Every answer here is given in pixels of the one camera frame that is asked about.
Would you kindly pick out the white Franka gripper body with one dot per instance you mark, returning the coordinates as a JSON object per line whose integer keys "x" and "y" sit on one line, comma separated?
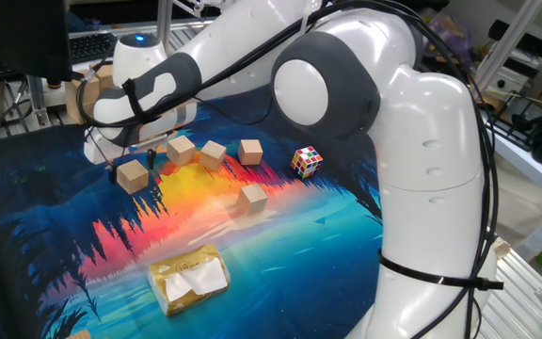
{"x": 94, "y": 150}

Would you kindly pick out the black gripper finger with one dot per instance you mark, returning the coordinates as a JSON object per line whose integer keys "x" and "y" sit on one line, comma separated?
{"x": 112, "y": 175}
{"x": 151, "y": 159}

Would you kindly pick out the small wooden cube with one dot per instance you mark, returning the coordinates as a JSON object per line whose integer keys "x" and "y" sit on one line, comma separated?
{"x": 212, "y": 155}
{"x": 252, "y": 198}
{"x": 250, "y": 152}
{"x": 180, "y": 150}
{"x": 132, "y": 177}

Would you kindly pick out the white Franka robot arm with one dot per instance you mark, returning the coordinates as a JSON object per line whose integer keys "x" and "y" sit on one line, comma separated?
{"x": 421, "y": 165}

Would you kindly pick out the black keyboard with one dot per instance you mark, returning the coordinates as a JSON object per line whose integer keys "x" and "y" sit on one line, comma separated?
{"x": 90, "y": 46}

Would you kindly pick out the gold tissue pack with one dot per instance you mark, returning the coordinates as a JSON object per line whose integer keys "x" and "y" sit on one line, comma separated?
{"x": 188, "y": 279}

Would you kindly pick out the black monitor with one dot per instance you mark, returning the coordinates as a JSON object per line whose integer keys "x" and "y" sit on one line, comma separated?
{"x": 17, "y": 33}

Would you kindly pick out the Rubik's cube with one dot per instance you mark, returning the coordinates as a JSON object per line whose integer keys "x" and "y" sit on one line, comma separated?
{"x": 306, "y": 161}

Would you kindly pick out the wooden block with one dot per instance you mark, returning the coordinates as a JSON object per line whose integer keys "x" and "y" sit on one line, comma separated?
{"x": 79, "y": 335}

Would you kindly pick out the printed sunset landscape cloth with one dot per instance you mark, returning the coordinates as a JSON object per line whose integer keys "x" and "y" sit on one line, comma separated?
{"x": 299, "y": 282}

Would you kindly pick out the black electronic box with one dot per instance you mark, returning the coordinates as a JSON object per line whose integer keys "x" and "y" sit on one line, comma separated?
{"x": 534, "y": 44}

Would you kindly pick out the aluminium stand post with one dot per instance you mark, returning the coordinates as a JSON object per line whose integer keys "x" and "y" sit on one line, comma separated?
{"x": 38, "y": 101}

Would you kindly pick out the aluminium frame rail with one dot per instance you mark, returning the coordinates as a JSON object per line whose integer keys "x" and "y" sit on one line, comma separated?
{"x": 101, "y": 29}

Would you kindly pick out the aluminium frame post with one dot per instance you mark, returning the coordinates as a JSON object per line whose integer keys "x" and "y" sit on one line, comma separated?
{"x": 164, "y": 19}
{"x": 511, "y": 42}

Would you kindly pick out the aluminium table frame beam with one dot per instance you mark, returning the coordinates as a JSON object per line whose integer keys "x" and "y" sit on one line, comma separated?
{"x": 534, "y": 174}

